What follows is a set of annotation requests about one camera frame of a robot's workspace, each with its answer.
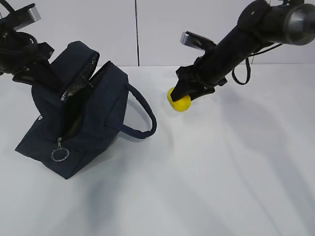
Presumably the yellow lemon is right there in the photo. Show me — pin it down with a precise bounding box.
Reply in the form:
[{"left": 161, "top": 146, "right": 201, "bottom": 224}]
[{"left": 167, "top": 87, "right": 191, "bottom": 112}]

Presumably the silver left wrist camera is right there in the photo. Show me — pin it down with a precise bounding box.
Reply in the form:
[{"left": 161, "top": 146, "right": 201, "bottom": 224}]
[{"left": 0, "top": 0, "right": 41, "bottom": 30}]

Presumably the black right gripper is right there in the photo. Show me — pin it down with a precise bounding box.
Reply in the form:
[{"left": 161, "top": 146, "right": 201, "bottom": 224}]
[{"left": 171, "top": 58, "right": 228, "bottom": 101}]

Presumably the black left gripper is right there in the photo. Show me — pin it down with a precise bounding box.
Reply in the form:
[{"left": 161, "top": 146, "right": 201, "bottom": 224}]
[{"left": 0, "top": 42, "right": 63, "bottom": 92}]

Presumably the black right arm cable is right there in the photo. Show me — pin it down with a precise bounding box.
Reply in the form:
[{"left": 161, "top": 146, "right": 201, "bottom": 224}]
[{"left": 232, "top": 44, "right": 284, "bottom": 86}]

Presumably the navy blue lunch bag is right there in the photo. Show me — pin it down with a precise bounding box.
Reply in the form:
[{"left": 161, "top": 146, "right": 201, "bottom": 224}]
[{"left": 15, "top": 41, "right": 157, "bottom": 179}]

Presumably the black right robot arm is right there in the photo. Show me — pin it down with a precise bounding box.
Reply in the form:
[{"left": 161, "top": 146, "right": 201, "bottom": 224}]
[{"left": 170, "top": 0, "right": 315, "bottom": 101}]

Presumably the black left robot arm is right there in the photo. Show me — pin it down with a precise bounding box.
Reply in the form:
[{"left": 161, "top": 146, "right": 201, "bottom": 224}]
[{"left": 0, "top": 31, "right": 63, "bottom": 92}]

